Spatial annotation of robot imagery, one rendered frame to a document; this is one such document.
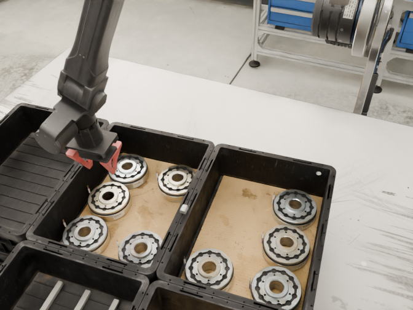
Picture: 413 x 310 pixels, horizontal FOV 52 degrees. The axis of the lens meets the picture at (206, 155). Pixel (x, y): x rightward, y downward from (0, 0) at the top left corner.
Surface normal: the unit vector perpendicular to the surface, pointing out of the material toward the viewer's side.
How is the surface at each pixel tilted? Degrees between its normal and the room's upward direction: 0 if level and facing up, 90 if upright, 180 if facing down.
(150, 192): 0
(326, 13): 73
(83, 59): 82
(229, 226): 0
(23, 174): 0
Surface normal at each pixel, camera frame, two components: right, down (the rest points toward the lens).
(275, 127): -0.04, -0.72
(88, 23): -0.36, 0.56
